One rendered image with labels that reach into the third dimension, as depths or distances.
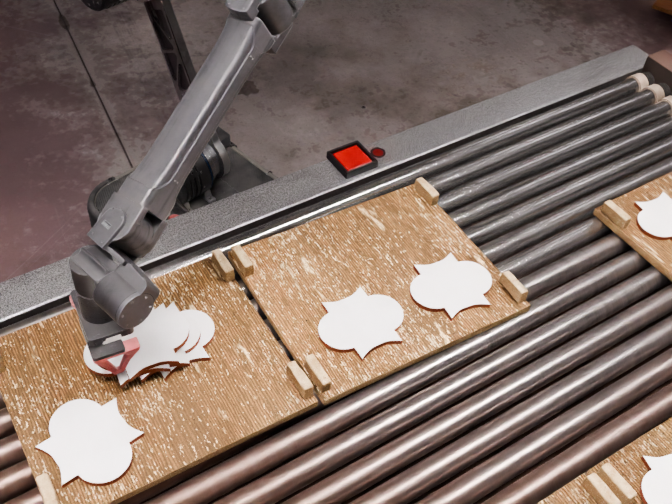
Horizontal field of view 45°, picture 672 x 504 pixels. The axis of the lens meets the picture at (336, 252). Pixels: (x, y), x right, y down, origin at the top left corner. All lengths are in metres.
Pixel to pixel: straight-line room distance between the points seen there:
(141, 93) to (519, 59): 1.63
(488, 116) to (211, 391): 0.91
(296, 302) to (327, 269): 0.09
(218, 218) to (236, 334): 0.29
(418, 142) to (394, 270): 0.39
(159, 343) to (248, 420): 0.18
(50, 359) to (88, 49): 2.48
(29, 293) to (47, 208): 1.51
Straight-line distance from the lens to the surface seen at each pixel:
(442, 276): 1.44
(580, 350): 1.44
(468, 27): 3.93
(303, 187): 1.62
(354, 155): 1.68
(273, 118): 3.27
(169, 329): 1.31
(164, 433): 1.26
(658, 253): 1.63
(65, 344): 1.38
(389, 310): 1.38
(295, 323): 1.36
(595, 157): 1.82
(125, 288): 1.11
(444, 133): 1.79
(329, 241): 1.49
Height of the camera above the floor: 2.01
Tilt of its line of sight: 47 degrees down
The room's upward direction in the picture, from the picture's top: 5 degrees clockwise
